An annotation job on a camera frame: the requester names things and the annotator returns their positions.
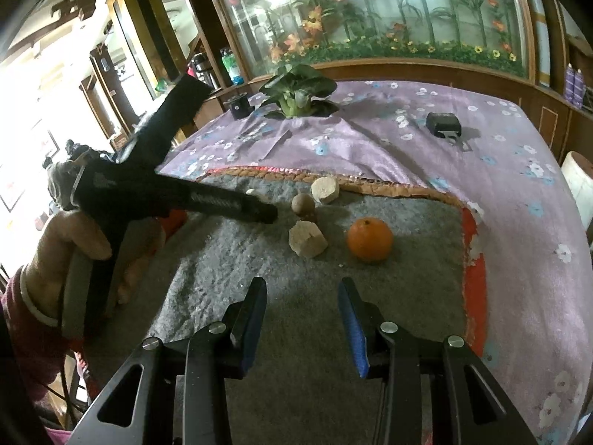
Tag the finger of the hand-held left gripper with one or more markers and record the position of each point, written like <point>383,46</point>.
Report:
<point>259,212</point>

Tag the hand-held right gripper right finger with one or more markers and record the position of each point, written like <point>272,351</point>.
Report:
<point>354,333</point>

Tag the dark thermos jug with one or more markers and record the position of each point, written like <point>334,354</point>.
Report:
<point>201,69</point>

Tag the beige faceted chunk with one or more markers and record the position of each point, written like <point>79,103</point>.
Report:
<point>306,238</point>
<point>325,190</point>

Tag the green bok choy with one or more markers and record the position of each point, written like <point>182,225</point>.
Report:
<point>296,88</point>

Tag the small black device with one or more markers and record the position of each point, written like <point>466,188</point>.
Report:
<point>442,123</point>

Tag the person's left hand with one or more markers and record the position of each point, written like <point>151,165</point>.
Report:
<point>88,236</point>

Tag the grey felt mat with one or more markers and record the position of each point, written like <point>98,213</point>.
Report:
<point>394,296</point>

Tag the green plastic bag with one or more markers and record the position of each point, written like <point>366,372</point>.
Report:
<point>163,85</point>

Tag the dark grey cloth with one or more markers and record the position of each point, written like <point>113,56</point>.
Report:
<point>62,185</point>

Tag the plastic bottle with blue label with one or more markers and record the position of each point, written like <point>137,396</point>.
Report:
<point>231,69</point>

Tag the white cylindrical container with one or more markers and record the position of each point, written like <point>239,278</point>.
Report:
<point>579,181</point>

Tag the orange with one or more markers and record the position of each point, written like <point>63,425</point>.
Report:
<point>370,239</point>

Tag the purple spray can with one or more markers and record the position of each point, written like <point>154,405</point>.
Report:
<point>569,81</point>
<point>579,85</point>

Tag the brown kiwi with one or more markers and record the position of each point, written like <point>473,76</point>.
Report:
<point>303,204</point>

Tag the purple floral tablecloth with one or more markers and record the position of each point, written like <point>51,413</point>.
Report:
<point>509,241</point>

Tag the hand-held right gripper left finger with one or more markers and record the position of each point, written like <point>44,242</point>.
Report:
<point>251,333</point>

